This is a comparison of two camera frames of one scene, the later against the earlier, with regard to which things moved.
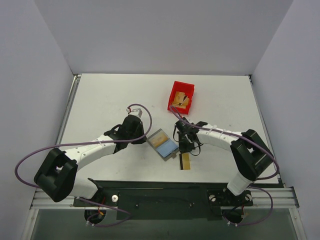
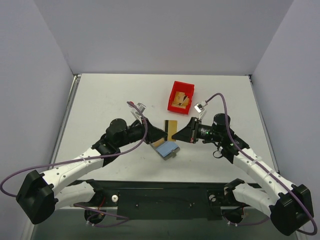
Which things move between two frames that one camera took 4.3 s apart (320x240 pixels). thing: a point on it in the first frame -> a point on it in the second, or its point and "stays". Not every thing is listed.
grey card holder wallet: [165, 147] stays
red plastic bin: [181, 97] stays
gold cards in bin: [181, 100] stays
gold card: [185, 161] -> [170, 126]
